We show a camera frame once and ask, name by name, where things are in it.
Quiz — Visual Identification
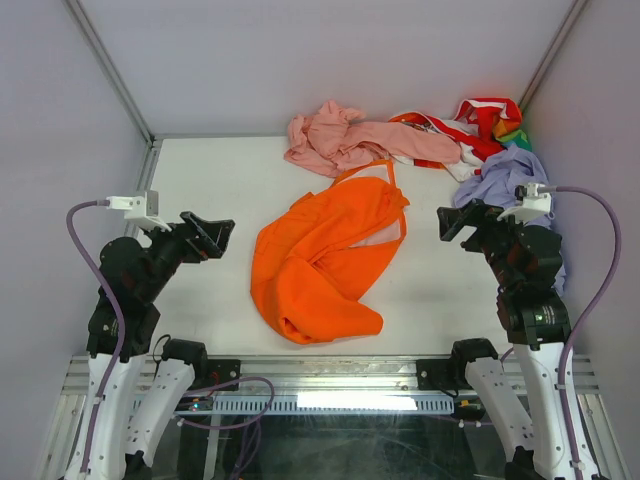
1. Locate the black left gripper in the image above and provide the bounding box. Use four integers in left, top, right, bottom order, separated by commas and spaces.
139, 209, 234, 300

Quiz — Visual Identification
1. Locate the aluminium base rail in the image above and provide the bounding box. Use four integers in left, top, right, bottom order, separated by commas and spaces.
62, 354, 600, 395

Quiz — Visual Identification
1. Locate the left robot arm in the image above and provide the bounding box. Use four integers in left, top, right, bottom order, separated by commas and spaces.
64, 212, 235, 479

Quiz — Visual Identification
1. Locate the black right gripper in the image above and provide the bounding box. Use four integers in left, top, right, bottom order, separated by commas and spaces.
435, 197, 532, 289

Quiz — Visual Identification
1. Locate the lavender shirt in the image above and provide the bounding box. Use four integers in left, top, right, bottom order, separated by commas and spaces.
453, 143, 568, 296

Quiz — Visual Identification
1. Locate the rainbow coloured cloth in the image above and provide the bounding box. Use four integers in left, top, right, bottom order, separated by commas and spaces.
492, 108, 533, 152

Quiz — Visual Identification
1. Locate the orange zip jacket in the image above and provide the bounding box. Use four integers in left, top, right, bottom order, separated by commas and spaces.
250, 160, 410, 345

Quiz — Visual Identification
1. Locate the slotted cable duct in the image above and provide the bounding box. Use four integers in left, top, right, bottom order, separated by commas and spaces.
175, 391, 455, 416

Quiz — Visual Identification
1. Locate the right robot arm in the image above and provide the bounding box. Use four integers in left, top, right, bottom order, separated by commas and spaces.
437, 200, 600, 479

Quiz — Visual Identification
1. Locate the pink garment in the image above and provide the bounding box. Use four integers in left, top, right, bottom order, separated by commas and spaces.
284, 100, 461, 178

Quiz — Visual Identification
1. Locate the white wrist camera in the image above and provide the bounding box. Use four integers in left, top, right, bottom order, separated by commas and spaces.
498, 182, 555, 224
106, 190, 171, 232

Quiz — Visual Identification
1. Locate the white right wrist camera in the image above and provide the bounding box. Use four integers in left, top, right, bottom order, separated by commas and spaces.
498, 182, 555, 224

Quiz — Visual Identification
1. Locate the left aluminium frame post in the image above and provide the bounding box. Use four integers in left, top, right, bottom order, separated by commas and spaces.
62, 0, 155, 146

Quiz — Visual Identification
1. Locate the aluminium frame post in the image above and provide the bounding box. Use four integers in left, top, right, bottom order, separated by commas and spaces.
519, 0, 591, 115
62, 0, 155, 146

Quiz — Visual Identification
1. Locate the right aluminium frame post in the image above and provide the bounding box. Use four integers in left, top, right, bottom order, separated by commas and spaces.
519, 0, 591, 115

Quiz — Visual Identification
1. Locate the red white garment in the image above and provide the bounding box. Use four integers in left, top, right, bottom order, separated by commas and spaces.
389, 97, 521, 183

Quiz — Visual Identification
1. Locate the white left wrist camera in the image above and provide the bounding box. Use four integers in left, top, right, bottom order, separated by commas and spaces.
106, 190, 171, 232

